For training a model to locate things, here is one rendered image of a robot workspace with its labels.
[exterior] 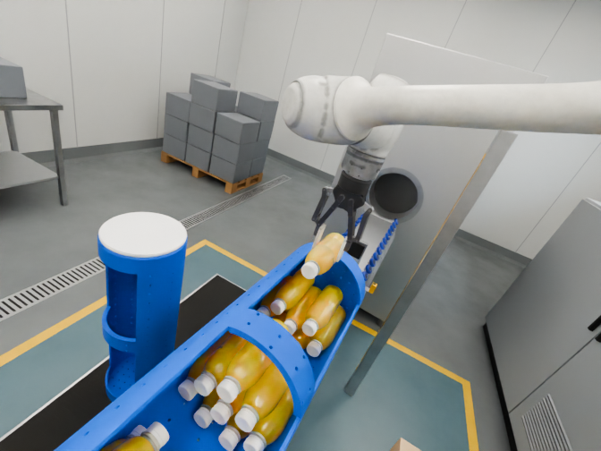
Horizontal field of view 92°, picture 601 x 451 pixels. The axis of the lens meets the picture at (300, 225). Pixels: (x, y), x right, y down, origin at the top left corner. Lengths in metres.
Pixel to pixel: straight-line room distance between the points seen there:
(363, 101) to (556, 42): 4.88
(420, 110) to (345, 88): 0.12
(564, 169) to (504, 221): 0.99
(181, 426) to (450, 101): 0.78
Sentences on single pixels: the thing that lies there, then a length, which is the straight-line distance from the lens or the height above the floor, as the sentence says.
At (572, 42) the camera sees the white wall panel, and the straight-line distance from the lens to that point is 5.36.
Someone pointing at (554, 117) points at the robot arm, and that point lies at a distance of 0.51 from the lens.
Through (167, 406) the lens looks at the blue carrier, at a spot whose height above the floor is 1.01.
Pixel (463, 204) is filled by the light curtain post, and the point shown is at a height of 1.39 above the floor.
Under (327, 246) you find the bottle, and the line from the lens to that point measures 0.76.
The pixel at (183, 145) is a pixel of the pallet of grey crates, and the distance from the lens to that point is 4.30.
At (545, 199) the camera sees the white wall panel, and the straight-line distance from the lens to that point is 5.51.
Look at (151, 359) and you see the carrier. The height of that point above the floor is 0.49.
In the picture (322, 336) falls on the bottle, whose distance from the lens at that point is 0.87.
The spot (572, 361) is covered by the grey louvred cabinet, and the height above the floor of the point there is 0.70.
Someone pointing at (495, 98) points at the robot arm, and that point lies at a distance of 0.49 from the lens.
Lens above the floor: 1.69
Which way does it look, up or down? 28 degrees down
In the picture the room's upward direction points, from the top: 18 degrees clockwise
